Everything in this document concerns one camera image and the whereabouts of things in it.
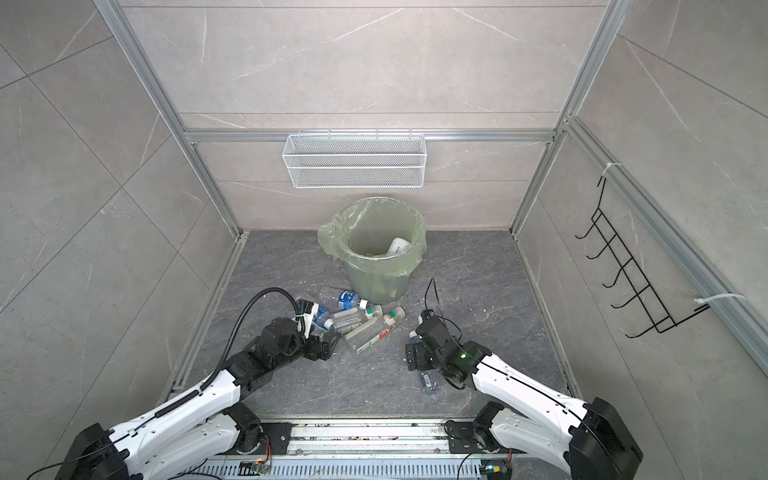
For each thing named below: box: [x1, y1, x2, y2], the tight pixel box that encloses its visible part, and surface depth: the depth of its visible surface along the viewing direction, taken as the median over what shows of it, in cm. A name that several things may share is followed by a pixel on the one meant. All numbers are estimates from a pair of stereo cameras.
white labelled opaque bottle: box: [386, 237, 412, 256], surface depth 96 cm
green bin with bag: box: [317, 197, 427, 305], surface depth 93 cm
